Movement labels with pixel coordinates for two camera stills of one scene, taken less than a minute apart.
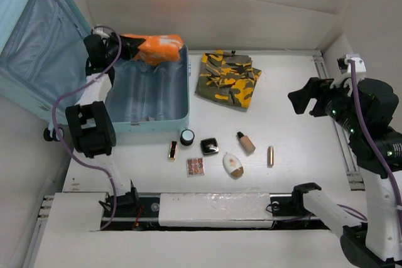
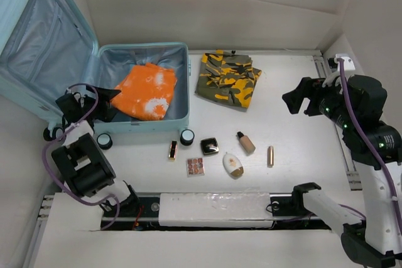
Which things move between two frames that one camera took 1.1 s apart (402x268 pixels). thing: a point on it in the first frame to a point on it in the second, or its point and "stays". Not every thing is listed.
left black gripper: (130, 46) to (106, 113)
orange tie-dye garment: (157, 48) to (146, 91)
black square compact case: (210, 146) stays
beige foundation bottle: (247, 143) stays
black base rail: (145, 215) stays
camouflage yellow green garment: (227, 78) stays
